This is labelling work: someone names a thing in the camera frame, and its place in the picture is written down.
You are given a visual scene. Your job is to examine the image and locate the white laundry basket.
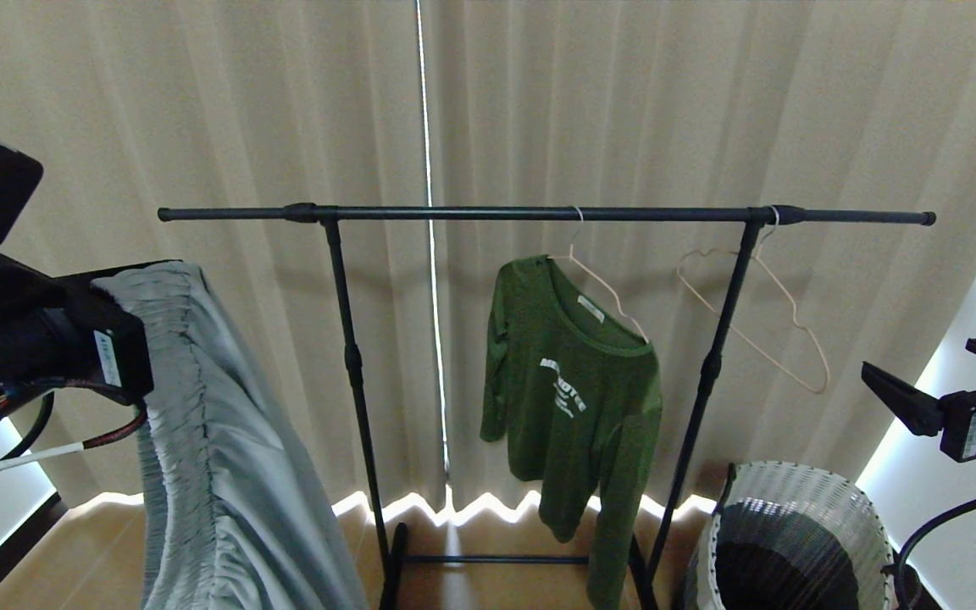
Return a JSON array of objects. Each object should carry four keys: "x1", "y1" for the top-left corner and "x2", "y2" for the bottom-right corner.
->
[{"x1": 683, "y1": 460, "x2": 900, "y2": 610}]

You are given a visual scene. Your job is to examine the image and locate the pink clothes hanger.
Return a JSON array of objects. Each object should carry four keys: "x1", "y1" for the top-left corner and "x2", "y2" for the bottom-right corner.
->
[
  {"x1": 677, "y1": 208, "x2": 830, "y2": 395},
  {"x1": 547, "y1": 208, "x2": 650, "y2": 344}
]

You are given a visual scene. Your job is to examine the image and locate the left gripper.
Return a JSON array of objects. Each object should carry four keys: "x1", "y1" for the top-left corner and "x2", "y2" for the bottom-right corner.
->
[{"x1": 0, "y1": 275, "x2": 156, "y2": 454}]

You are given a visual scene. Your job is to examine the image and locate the pale grey shorts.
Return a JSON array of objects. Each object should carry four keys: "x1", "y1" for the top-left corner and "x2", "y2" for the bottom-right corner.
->
[{"x1": 94, "y1": 261, "x2": 370, "y2": 610}]

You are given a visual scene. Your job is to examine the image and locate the black clothes rack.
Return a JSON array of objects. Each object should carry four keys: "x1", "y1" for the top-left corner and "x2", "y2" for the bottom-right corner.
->
[{"x1": 158, "y1": 203, "x2": 936, "y2": 610}]

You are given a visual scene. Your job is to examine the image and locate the green printed t-shirt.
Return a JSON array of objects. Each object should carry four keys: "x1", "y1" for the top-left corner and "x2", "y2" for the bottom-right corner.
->
[{"x1": 480, "y1": 257, "x2": 664, "y2": 610}]

